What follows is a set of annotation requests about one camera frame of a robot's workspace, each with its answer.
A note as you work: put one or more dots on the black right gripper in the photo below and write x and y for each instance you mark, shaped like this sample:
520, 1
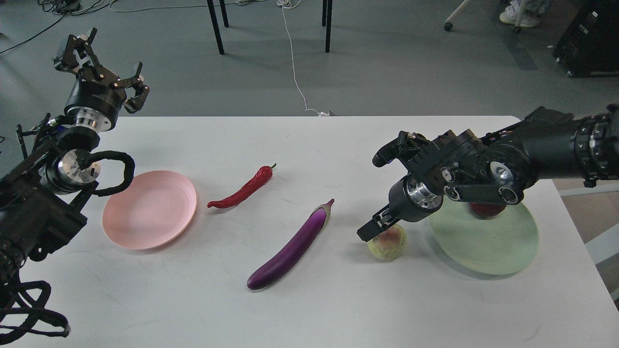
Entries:
409, 200

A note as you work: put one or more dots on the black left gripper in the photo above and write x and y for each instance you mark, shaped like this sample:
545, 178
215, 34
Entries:
92, 96

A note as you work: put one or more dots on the yellow green peach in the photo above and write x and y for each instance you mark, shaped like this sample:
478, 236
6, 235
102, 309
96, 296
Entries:
388, 245

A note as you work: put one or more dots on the purple eggplant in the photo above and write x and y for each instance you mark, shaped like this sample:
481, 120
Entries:
286, 259

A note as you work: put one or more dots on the dark red pomegranate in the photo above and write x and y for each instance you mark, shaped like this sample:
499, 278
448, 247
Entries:
486, 210

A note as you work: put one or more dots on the red chili pepper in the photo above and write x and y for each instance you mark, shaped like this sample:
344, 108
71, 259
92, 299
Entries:
262, 176

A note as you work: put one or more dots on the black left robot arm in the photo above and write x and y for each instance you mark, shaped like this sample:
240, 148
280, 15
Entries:
43, 196

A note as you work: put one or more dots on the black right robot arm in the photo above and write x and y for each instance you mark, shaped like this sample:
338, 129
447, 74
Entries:
496, 168

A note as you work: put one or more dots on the green plate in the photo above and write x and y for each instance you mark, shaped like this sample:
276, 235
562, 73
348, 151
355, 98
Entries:
497, 245

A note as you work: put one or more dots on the black chair leg left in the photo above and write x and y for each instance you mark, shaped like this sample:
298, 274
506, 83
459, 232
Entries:
215, 23

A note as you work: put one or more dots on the black chair leg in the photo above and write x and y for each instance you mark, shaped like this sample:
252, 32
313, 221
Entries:
326, 21
215, 23

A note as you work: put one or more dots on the pink plate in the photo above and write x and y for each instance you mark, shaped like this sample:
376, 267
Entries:
156, 208

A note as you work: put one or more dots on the black chair leg right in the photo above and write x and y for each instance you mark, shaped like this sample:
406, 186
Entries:
326, 21

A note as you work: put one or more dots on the white shoe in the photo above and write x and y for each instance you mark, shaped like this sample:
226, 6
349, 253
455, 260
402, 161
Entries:
513, 15

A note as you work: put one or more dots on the black equipment case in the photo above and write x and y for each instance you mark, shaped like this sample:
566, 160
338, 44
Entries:
590, 45

